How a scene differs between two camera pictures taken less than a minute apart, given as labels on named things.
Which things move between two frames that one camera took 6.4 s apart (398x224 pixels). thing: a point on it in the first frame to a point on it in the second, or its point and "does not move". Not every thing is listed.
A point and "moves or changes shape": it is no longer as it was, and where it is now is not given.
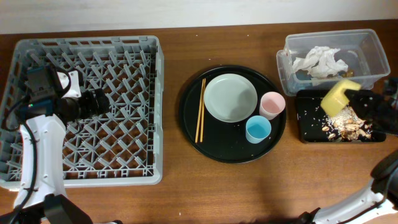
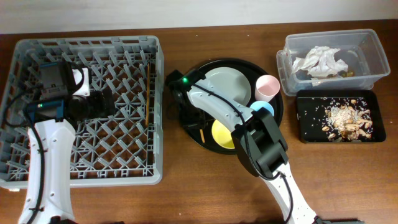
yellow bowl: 335,100 to 222,135
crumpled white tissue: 320,61 does not move
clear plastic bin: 313,61 does not move
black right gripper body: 385,116 to 191,114
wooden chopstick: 199,111 moves or changes shape
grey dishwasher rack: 122,147 does not move
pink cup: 271,104 to 267,87
